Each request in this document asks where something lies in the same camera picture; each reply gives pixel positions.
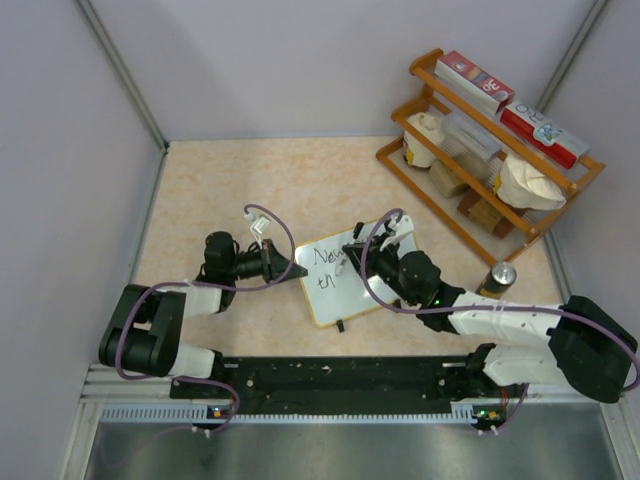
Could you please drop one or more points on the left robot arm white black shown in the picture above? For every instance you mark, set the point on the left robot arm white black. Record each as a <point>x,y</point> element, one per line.
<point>143,334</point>

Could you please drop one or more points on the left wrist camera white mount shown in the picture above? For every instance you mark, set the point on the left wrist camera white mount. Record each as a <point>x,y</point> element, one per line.
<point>257,226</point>

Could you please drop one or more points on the red toothpaste box lower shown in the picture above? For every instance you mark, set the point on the red toothpaste box lower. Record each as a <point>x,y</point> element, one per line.
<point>548,137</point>

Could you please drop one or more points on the brown red blocks on shelf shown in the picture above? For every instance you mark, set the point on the brown red blocks on shelf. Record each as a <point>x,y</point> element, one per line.
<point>474,207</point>

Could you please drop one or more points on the tan block on shelf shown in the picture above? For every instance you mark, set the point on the tan block on shelf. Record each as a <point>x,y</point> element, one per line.
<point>446,181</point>

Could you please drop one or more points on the red toothpaste box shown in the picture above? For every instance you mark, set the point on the red toothpaste box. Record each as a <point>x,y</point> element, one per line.
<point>476,86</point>
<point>548,137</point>

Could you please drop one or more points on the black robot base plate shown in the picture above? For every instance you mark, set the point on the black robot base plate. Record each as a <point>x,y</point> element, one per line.
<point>352,385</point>

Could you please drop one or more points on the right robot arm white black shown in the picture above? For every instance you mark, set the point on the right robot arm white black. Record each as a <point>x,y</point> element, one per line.
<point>576,343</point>

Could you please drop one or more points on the grey clear plastic box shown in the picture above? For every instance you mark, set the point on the grey clear plastic box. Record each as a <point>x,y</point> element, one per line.
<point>470,146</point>

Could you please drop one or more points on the wooden two tier shelf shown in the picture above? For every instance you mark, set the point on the wooden two tier shelf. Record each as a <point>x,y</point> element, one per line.
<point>410,156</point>

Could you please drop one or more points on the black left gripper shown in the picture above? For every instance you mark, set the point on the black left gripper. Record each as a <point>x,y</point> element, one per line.
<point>274,264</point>

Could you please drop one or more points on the red toothpaste box upper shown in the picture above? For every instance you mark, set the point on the red toothpaste box upper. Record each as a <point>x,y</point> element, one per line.
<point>476,86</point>

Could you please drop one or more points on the black white marker pen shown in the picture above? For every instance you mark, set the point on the black white marker pen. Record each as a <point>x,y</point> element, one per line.
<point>354,238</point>

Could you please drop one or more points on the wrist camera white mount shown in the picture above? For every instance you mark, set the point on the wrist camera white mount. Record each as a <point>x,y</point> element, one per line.
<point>397,231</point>
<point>257,226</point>

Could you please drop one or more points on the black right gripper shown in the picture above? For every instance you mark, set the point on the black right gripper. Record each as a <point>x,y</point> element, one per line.
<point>373,255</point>

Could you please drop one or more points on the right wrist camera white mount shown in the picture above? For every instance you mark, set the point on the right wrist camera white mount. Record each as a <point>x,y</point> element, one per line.
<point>397,231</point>

